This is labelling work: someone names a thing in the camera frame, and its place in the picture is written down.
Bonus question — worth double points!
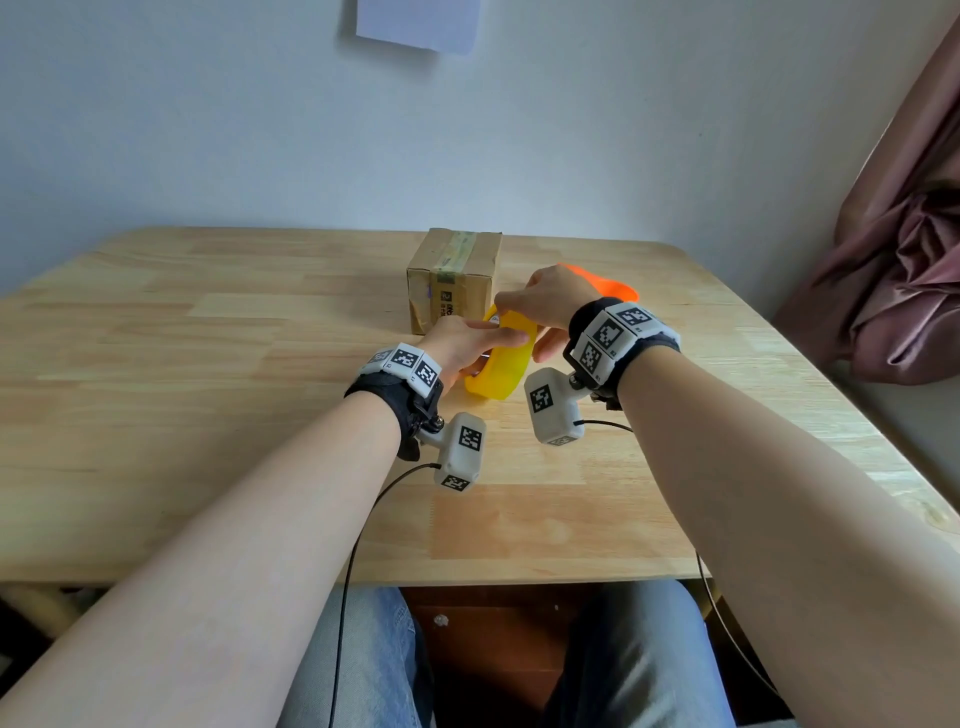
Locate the person's right forearm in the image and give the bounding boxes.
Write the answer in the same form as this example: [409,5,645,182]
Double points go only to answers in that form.
[616,345,960,728]

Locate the person's left forearm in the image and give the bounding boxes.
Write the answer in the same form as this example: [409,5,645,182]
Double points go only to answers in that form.
[0,390,406,728]

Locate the person's left hand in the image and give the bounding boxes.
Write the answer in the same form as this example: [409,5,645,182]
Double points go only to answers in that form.
[414,316,531,396]

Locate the person's blue jeans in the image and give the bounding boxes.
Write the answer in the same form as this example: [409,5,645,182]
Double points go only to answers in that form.
[277,579,741,728]

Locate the pink curtain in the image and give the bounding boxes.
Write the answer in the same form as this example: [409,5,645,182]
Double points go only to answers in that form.
[771,13,960,388]

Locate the white paper sheet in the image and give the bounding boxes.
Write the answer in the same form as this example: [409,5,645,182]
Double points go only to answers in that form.
[355,0,483,56]

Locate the brown cardboard box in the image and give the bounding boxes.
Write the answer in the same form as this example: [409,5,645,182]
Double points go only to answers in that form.
[405,228,504,337]

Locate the black marker wristband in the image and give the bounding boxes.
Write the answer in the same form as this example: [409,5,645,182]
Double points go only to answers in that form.
[563,297,683,411]
[344,342,445,463]

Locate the person's right hand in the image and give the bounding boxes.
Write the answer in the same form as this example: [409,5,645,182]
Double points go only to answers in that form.
[494,263,603,366]

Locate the yellow plastic cup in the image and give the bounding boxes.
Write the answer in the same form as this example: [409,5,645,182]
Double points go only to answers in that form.
[464,303,539,403]

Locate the orange plastic cup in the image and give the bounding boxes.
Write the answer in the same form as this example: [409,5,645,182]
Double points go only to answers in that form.
[562,263,641,305]

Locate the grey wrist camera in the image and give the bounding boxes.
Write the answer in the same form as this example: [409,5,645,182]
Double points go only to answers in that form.
[418,411,488,494]
[522,366,595,447]

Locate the black cable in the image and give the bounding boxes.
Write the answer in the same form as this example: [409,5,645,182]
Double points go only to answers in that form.
[572,419,785,700]
[327,462,444,728]

